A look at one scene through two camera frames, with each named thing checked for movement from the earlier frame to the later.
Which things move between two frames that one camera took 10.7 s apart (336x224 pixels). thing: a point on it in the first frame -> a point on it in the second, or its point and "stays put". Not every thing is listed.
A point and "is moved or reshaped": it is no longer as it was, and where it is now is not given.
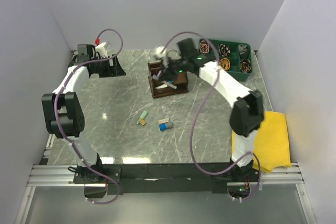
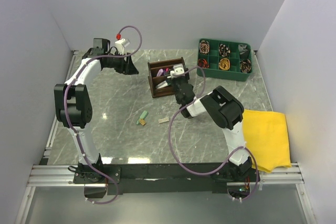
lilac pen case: [157, 77] is moved or reshaped
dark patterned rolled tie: [223, 51] stays put
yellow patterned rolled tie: [225, 63] stays put
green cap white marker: [163, 85] stays put
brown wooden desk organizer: [160, 86] stays put
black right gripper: [166, 73] -> [187, 74]
